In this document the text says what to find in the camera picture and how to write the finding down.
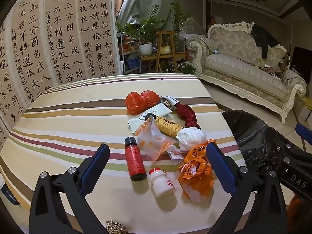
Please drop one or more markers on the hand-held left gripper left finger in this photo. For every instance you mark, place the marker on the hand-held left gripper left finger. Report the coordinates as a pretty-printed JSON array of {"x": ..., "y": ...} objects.
[{"x": 96, "y": 165}]

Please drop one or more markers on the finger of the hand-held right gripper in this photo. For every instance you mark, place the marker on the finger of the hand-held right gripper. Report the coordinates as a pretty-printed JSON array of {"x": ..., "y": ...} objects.
[
  {"x": 303, "y": 132},
  {"x": 280, "y": 148}
]

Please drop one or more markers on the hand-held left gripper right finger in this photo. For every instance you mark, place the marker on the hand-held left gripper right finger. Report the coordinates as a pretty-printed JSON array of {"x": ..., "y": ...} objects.
[{"x": 220, "y": 165}]

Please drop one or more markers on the orange plastic bag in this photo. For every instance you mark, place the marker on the orange plastic bag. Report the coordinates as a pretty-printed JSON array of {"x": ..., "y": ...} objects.
[{"x": 197, "y": 175}]

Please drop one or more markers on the trash bin with black bag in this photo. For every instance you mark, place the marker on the trash bin with black bag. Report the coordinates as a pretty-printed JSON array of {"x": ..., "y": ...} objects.
[{"x": 248, "y": 136}]

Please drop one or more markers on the white tissue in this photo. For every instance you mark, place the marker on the white tissue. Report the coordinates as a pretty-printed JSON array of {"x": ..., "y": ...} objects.
[{"x": 190, "y": 137}]

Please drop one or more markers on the dark red plastic bag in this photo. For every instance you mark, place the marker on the dark red plastic bag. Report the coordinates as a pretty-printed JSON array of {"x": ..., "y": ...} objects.
[{"x": 189, "y": 115}]

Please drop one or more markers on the small white yogurt bottle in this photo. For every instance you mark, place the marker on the small white yogurt bottle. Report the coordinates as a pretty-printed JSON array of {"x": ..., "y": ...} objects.
[{"x": 160, "y": 182}]

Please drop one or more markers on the clear wrapper with orange print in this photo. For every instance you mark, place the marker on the clear wrapper with orange print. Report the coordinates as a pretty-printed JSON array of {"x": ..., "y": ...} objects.
[{"x": 153, "y": 141}]

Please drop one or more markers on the person's right forearm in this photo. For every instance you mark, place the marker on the person's right forearm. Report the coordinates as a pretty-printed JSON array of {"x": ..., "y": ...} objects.
[{"x": 296, "y": 207}]

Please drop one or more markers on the yellow and white box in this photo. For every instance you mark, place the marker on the yellow and white box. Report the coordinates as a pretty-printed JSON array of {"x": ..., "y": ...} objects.
[{"x": 304, "y": 108}]

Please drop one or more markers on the dark bottle with red label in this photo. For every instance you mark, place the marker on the dark bottle with red label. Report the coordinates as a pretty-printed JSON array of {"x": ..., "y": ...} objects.
[{"x": 134, "y": 158}]

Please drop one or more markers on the striped tablecloth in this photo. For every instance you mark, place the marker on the striped tablecloth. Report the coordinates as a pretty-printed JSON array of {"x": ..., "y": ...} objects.
[{"x": 73, "y": 126}]

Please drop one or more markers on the small white sachet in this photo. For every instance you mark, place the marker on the small white sachet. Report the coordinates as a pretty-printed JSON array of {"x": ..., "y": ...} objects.
[{"x": 176, "y": 154}]

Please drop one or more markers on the golden woven object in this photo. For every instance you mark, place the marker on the golden woven object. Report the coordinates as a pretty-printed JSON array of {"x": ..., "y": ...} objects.
[{"x": 115, "y": 228}]

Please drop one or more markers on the yellow bottle with black cap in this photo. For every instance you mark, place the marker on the yellow bottle with black cap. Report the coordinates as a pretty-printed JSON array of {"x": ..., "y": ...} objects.
[{"x": 168, "y": 126}]

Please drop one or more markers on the brown clutter pile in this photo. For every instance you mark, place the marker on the brown clutter pile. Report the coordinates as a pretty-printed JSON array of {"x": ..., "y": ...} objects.
[{"x": 270, "y": 69}]

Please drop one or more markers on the black rectangular object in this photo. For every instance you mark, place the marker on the black rectangular object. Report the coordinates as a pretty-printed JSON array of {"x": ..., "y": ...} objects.
[{"x": 302, "y": 61}]

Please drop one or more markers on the crumpled red plastic bag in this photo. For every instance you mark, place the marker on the crumpled red plastic bag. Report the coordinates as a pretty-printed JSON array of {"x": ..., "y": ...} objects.
[{"x": 139, "y": 101}]

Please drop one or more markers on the brown striped wrapper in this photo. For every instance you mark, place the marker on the brown striped wrapper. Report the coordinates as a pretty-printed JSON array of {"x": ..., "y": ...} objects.
[{"x": 169, "y": 105}]

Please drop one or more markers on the white and green packet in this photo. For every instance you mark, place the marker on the white and green packet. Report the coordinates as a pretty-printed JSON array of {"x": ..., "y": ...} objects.
[{"x": 156, "y": 111}]

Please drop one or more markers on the white flat wrapper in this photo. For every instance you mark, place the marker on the white flat wrapper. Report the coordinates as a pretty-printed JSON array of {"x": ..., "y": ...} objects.
[{"x": 172, "y": 99}]

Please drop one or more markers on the dark blue case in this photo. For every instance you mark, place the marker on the dark blue case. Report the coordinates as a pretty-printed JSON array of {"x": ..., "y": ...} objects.
[{"x": 8, "y": 195}]

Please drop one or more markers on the ornate cream sofa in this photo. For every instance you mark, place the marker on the ornate cream sofa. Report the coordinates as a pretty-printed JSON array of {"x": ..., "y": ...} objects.
[{"x": 234, "y": 65}]

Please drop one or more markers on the black jacket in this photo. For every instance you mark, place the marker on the black jacket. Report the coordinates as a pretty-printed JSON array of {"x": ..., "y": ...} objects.
[{"x": 264, "y": 39}]

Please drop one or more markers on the small ivy plant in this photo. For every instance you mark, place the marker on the small ivy plant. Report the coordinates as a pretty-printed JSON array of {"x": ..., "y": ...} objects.
[{"x": 186, "y": 68}]

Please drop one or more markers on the metal rack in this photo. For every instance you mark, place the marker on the metal rack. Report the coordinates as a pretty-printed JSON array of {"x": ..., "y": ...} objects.
[{"x": 126, "y": 53}]

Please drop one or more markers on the striped throw cloth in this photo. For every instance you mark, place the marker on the striped throw cloth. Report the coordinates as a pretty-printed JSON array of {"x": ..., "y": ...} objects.
[{"x": 198, "y": 42}]

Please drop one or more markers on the white flower pot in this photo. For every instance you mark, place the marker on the white flower pot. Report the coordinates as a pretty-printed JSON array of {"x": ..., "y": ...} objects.
[{"x": 145, "y": 48}]

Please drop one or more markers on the yellow flower pot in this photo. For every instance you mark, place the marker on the yellow flower pot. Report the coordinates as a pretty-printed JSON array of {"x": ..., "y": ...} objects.
[{"x": 164, "y": 50}]

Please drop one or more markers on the patterned armchair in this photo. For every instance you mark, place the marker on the patterned armchair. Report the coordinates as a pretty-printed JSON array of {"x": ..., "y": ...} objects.
[{"x": 193, "y": 26}]

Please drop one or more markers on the wooden plant stand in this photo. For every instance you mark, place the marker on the wooden plant stand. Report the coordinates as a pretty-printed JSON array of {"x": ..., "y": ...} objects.
[{"x": 159, "y": 33}]

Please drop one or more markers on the large green potted plant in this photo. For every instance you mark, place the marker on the large green potted plant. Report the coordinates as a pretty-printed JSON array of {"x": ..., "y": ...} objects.
[{"x": 143, "y": 26}]

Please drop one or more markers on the tall green plant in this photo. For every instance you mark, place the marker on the tall green plant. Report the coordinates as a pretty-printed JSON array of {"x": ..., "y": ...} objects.
[{"x": 180, "y": 19}]

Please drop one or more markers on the grey-green curtain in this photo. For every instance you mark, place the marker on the grey-green curtain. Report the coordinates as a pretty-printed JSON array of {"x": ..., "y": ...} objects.
[{"x": 146, "y": 0}]

